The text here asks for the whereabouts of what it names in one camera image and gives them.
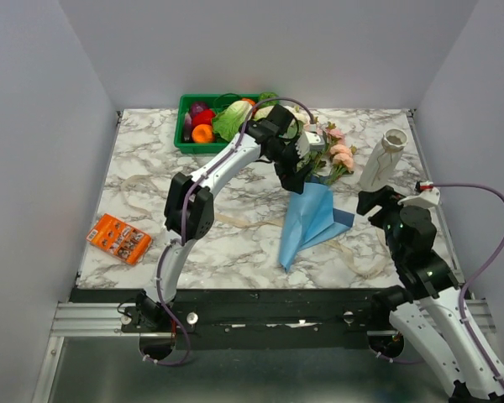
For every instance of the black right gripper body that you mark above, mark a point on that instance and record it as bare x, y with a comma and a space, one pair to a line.
385, 218

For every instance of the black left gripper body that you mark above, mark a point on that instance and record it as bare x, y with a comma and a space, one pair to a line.
285, 158

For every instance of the pink artificial flower bouquet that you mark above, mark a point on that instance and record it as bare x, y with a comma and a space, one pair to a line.
334, 159

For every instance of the blue wrapping paper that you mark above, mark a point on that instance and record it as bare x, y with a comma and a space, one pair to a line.
310, 219

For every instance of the beige printed ribbon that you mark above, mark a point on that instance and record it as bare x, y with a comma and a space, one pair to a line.
373, 272

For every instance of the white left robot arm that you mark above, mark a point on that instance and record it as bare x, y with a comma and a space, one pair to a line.
189, 208

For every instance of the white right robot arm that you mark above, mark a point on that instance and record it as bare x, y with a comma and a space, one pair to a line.
428, 308

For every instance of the white ribbed vase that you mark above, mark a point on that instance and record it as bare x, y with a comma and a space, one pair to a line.
383, 160

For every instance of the beige toy potato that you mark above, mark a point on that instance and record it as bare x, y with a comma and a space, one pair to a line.
262, 113

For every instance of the orange toy carrot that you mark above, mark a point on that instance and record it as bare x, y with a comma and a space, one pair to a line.
248, 100

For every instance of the green toy bell pepper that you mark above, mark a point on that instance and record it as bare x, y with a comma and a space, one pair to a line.
267, 99

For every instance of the green toy cabbage leaf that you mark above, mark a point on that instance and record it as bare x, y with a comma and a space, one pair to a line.
227, 123

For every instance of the green plastic basket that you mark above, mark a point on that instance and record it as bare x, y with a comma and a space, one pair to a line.
216, 102

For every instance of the orange toy fruit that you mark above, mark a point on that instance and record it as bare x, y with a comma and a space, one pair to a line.
203, 134

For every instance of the red toy pepper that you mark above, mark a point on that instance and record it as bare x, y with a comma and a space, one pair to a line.
204, 117

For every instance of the purple toy onion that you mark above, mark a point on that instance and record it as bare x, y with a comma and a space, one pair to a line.
197, 107

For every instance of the purple toy eggplant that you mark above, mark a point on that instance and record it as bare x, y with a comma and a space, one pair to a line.
187, 128

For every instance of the orange snack box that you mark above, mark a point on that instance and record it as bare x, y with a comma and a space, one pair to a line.
119, 239

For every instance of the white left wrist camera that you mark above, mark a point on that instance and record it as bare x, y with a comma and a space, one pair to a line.
309, 142

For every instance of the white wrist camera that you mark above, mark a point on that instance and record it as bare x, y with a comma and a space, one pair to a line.
427, 197
309, 142

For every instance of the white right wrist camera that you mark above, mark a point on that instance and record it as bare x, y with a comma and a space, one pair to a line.
427, 197

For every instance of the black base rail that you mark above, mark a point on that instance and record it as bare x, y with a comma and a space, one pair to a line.
256, 319

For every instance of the aluminium frame rail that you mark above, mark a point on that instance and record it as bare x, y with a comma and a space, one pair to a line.
80, 320

